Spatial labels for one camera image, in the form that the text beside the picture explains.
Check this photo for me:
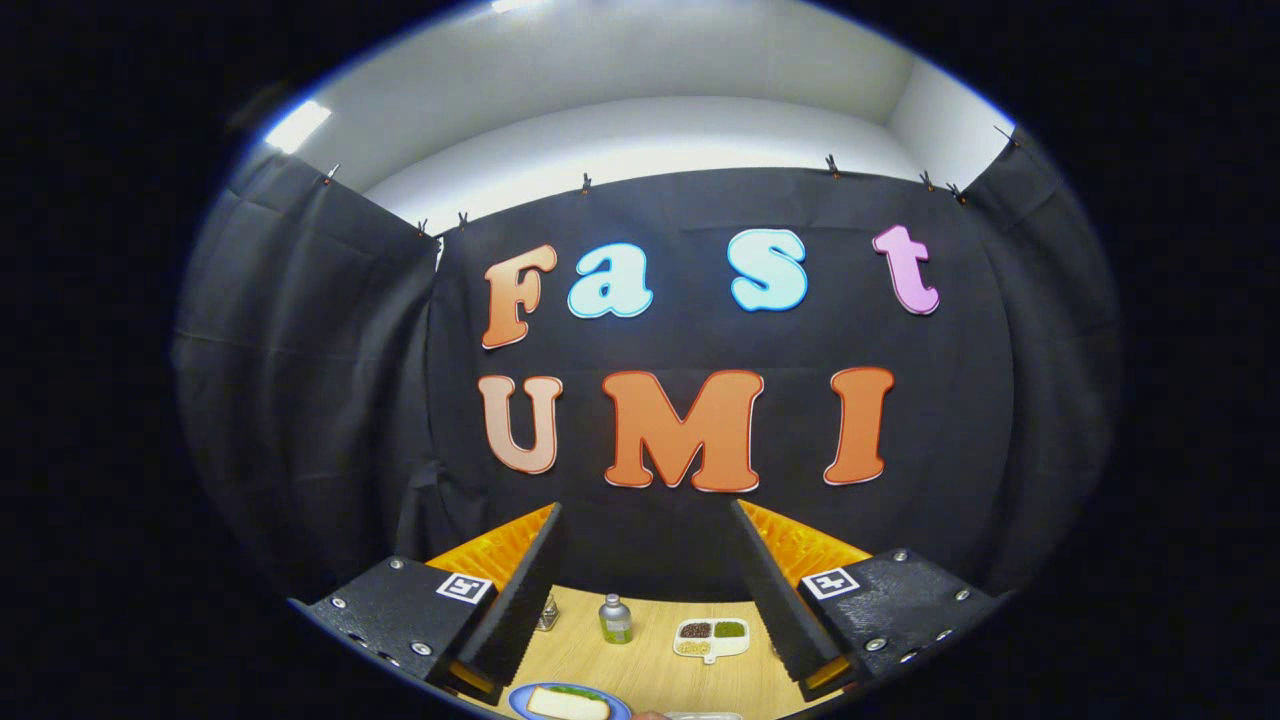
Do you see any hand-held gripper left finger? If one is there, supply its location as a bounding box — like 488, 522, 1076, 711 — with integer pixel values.
290, 502, 563, 706

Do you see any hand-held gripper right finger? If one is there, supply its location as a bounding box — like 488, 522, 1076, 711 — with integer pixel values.
730, 498, 1011, 703

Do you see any white bread slice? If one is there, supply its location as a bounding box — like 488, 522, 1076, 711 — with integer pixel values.
526, 686, 611, 720

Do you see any white divided dish with beans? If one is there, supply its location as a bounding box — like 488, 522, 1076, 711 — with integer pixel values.
673, 617, 751, 665

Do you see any blue round plate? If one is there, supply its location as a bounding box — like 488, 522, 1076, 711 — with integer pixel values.
507, 682, 633, 720

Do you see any row of cloth clips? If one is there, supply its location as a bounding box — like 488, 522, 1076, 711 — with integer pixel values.
322, 122, 1021, 238

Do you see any ceiling light panel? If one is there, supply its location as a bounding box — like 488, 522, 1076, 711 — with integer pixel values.
263, 99, 333, 155

